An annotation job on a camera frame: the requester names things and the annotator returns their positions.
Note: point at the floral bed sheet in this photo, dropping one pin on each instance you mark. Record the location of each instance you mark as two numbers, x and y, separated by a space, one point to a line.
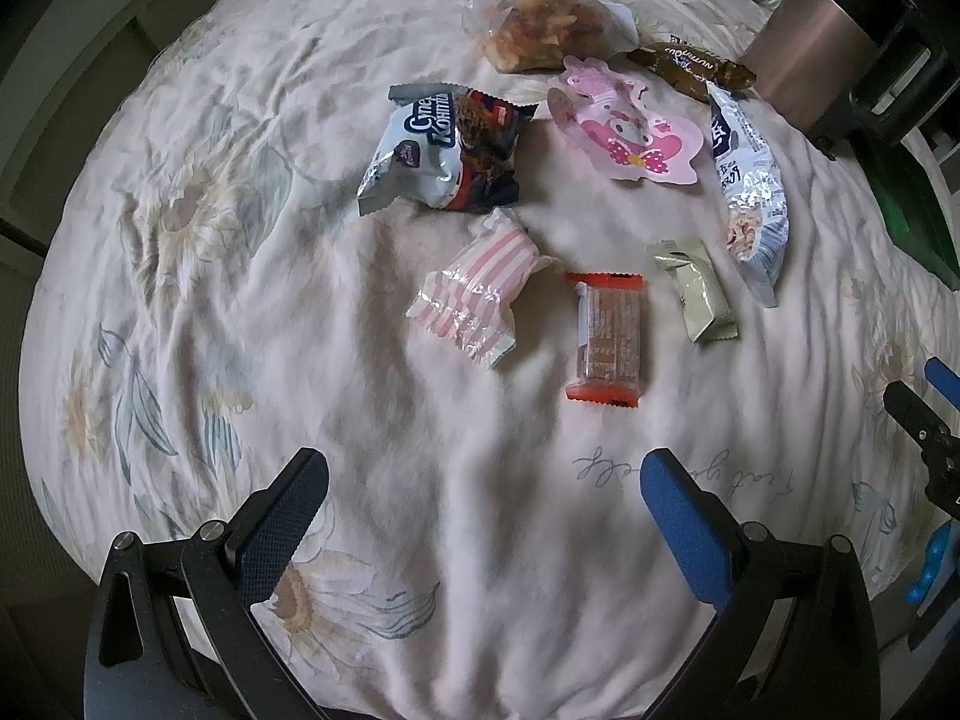
212 301

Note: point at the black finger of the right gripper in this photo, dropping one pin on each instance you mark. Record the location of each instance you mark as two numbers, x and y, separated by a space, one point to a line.
939 449

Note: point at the black chair frame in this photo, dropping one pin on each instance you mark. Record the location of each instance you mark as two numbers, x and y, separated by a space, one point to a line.
900 61

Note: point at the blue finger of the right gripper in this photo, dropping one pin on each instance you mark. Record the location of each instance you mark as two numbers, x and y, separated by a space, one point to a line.
944 380

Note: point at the clear bag of mixed snacks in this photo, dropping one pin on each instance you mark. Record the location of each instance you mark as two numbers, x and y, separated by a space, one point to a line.
516 36

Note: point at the white blue cereal snack packet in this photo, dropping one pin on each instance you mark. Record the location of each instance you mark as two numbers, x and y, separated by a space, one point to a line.
751 186

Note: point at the pale green small packet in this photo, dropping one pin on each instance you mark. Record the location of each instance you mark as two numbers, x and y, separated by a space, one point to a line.
706 311

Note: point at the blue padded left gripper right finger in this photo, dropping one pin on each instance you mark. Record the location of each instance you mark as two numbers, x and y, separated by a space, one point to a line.
793 634

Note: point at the orange wafer bar packet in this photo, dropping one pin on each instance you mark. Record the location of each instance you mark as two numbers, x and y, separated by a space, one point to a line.
608 368

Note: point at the brown chocolate bar wrapper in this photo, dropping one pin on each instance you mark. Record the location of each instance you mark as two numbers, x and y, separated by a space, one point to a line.
690 70

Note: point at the blue gloved hand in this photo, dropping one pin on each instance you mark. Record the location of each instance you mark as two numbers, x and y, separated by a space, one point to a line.
934 554

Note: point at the green storage basket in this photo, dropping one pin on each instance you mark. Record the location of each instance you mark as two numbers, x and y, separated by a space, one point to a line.
908 204

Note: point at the blue white cookie packet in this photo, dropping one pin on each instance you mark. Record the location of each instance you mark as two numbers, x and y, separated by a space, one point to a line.
448 147

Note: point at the pink striped snack packet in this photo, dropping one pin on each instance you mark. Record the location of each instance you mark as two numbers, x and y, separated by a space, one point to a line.
469 301

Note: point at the copper metal bin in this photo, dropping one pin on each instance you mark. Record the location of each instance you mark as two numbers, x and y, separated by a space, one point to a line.
790 58

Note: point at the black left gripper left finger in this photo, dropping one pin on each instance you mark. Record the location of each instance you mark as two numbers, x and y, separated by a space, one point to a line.
172 634

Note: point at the pink cartoon character packet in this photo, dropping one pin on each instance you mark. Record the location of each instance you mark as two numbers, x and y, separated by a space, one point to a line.
604 114

